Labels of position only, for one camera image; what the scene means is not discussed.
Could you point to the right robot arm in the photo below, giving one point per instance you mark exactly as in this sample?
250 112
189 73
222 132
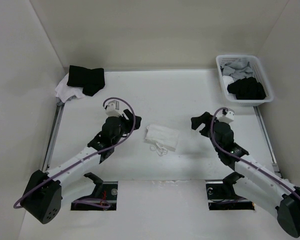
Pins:
249 178

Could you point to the left metal table rail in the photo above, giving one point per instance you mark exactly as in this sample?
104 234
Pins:
52 137

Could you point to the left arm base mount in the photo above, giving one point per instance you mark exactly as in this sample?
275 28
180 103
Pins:
107 195

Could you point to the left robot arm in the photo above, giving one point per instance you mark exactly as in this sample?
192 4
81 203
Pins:
73 181

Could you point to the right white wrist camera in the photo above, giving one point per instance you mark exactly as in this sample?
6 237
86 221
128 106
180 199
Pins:
228 116

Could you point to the grey tank top in basket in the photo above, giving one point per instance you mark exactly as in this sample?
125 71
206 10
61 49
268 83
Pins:
238 69

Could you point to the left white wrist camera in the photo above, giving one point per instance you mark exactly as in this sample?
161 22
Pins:
112 109

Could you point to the folded white tank top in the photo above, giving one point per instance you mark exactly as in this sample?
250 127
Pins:
65 93

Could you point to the folded black tank top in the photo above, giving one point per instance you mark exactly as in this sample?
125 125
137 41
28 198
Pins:
90 80

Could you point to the black tank top in basket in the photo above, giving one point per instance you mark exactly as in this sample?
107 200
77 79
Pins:
247 89

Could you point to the white tank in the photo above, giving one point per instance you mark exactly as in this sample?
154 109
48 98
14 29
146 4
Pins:
65 93
162 139

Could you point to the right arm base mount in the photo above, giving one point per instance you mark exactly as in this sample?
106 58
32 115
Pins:
221 195

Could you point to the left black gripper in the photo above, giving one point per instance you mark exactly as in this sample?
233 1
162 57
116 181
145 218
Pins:
129 115

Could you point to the white garment in basket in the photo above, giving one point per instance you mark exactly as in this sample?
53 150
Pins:
227 80

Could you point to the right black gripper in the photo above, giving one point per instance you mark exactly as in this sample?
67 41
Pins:
196 121

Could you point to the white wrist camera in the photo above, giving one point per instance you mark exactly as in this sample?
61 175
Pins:
228 116
112 109

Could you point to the white plastic laundry basket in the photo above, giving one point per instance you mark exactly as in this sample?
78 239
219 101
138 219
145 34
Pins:
258 73

